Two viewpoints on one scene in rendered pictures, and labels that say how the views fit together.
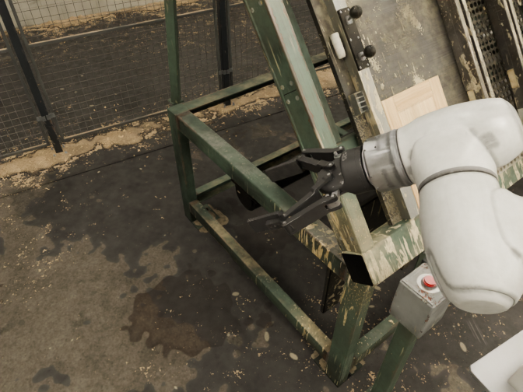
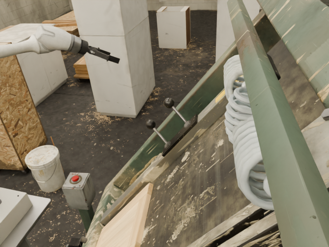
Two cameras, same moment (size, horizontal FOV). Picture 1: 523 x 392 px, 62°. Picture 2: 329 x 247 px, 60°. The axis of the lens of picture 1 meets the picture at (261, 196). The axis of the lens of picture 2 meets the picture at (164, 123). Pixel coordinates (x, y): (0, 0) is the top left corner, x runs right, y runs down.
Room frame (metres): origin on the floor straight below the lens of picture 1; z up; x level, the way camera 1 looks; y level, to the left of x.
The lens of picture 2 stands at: (1.93, -0.89, 2.01)
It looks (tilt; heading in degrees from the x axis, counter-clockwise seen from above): 34 degrees down; 137
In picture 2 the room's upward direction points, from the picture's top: 5 degrees counter-clockwise
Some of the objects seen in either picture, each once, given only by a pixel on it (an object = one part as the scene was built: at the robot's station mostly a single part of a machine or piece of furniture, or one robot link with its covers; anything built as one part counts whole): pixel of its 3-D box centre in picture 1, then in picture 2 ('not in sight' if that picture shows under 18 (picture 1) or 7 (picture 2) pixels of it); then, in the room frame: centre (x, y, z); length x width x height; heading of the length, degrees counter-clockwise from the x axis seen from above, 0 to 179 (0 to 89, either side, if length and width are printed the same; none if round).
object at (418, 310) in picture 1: (421, 300); (79, 191); (0.75, -0.49, 0.84); 0.12 x 0.12 x 0.18; 37
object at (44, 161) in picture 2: not in sight; (46, 164); (-0.40, -0.31, 0.24); 0.32 x 0.30 x 0.47; 119
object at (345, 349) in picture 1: (396, 152); not in sight; (2.06, -0.80, 0.41); 2.20 x 1.38 x 0.83; 127
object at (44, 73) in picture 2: not in sight; (27, 64); (-2.50, 0.48, 0.48); 1.00 x 0.64 x 0.95; 119
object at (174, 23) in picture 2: not in sight; (174, 27); (-2.19, 3.41, 0.36); 0.58 x 0.45 x 0.72; 29
